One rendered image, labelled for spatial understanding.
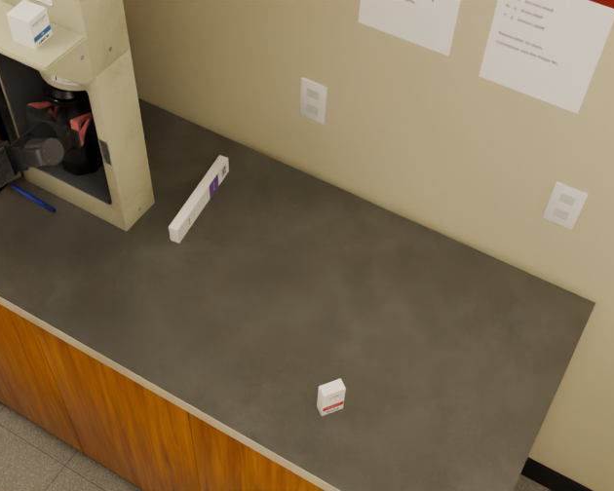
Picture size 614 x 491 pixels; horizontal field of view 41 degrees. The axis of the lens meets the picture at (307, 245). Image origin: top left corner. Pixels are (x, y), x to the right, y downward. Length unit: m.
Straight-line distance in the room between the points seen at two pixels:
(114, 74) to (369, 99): 0.57
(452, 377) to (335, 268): 0.38
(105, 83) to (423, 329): 0.86
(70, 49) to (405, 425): 0.98
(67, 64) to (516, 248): 1.09
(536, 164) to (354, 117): 0.44
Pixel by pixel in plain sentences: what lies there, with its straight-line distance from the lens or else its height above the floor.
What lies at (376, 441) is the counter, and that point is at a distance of 1.71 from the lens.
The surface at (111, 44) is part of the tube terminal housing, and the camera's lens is 1.70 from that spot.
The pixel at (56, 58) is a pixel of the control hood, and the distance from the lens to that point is 1.60.
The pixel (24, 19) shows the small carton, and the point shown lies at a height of 1.57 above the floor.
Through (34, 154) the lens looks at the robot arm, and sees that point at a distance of 1.78.
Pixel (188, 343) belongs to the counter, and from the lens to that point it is 1.82.
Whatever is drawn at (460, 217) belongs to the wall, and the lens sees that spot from 2.02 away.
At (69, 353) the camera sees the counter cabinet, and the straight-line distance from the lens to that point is 2.05.
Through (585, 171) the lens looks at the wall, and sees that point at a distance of 1.80.
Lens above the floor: 2.47
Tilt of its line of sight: 51 degrees down
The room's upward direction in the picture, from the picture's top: 3 degrees clockwise
